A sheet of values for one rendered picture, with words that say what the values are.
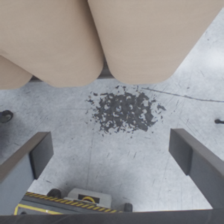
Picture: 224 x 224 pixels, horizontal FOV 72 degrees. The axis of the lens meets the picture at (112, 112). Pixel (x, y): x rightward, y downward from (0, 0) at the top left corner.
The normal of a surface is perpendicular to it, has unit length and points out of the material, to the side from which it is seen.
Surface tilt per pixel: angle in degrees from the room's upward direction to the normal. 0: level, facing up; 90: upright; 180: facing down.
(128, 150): 0
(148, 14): 90
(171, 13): 90
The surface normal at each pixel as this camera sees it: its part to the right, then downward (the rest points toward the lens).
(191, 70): -0.11, -0.14
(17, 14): 0.25, 0.96
